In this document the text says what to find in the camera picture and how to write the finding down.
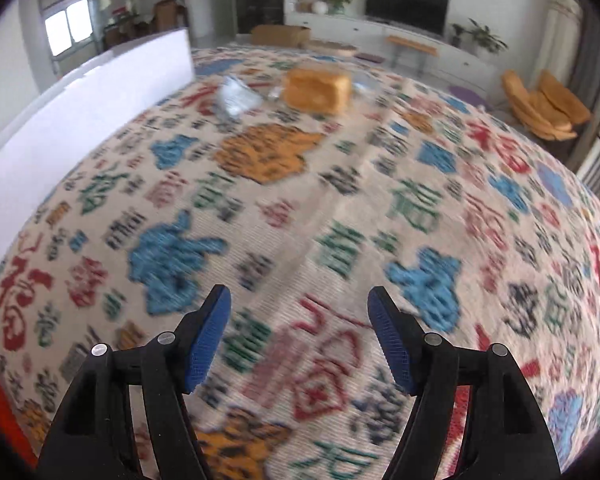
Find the white blue snack pouch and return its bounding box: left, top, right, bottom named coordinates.
left=214, top=76, right=263, bottom=120

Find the bagged bread loaf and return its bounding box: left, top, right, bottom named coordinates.
left=282, top=65, right=352, bottom=115

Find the patterned woven tablecloth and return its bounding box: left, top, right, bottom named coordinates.
left=0, top=48, right=600, bottom=479

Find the orange lounge chair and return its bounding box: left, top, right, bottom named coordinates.
left=501, top=70, right=592, bottom=142

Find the white foam board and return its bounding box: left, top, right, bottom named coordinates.
left=0, top=29, right=195, bottom=263

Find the white standing air conditioner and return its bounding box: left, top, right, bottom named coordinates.
left=529, top=0, right=583, bottom=88

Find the green potted plant right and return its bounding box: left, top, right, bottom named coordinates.
left=468, top=18, right=508, bottom=55

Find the green potted plant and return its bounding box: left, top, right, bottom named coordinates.
left=468, top=18, right=508, bottom=55
left=322, top=0, right=354, bottom=14

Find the wooden bench stool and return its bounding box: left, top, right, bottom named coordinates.
left=386, top=35, right=439, bottom=77

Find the white TV cabinet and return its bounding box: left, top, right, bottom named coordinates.
left=285, top=12, right=495, bottom=96

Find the cardboard box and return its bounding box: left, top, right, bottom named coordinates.
left=250, top=25, right=311, bottom=49

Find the black flat television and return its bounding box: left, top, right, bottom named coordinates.
left=365, top=0, right=450, bottom=36

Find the green potted plant left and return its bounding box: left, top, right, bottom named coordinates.
left=322, top=0, right=354, bottom=14

